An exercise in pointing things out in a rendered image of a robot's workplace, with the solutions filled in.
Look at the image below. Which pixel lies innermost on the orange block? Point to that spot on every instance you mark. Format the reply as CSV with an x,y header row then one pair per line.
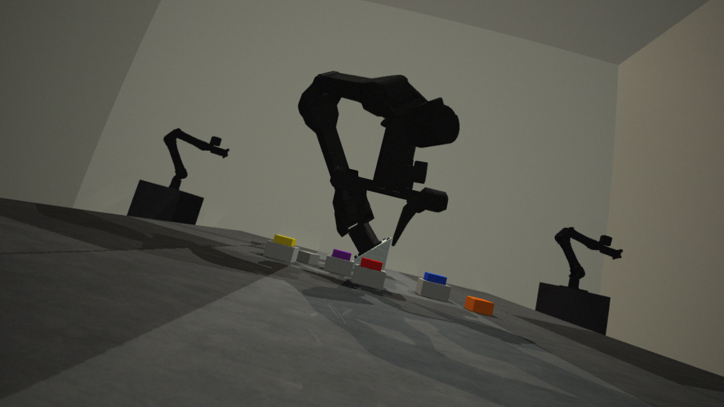
x,y
479,305

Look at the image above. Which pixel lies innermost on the red button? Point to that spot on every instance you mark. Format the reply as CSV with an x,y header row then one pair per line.
x,y
369,273

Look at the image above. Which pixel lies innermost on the cream cube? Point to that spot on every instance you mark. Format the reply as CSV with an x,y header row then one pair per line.
x,y
308,257

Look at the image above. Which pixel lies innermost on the blue push button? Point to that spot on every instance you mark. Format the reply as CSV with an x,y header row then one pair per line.
x,y
433,286

